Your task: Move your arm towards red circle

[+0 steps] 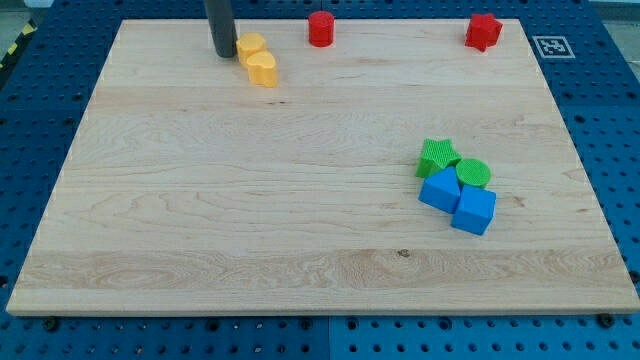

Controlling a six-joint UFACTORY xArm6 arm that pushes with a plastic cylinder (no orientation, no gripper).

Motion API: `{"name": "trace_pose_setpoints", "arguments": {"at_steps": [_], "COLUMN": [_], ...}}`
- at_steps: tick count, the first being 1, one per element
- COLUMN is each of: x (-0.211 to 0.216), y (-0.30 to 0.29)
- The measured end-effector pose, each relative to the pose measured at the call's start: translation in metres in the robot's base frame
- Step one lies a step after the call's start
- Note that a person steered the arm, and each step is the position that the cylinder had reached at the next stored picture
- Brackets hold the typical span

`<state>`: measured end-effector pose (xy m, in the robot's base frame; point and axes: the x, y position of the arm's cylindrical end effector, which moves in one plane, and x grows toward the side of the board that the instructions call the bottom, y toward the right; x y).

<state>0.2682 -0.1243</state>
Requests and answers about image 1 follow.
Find green star block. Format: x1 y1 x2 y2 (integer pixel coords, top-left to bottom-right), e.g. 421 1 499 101
415 138 462 178

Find blue triangular block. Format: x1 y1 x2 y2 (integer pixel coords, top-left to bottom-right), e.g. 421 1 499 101
418 167 461 214

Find yellow heart block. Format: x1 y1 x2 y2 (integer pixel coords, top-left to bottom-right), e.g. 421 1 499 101
246 50 278 88

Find light wooden board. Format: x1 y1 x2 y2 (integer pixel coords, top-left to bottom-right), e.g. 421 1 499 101
7 19 639 317

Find green cylinder block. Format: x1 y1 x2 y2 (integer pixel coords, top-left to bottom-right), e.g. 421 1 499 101
455 158 492 188

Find yellow hexagon block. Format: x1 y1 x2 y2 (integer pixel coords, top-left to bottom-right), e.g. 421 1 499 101
236 33 267 68

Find red cylinder block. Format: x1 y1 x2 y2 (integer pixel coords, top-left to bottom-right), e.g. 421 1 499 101
307 11 335 47

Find blue cube block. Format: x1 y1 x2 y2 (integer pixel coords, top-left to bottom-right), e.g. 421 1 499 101
451 185 497 235

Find dark grey cylindrical robot stylus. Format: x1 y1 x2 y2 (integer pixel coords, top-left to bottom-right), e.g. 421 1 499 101
204 0 237 58

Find red star block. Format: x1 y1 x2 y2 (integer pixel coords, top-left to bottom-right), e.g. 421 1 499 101
464 13 503 52

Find white fiducial marker tag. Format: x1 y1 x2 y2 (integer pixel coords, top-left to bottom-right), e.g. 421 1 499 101
532 35 575 59

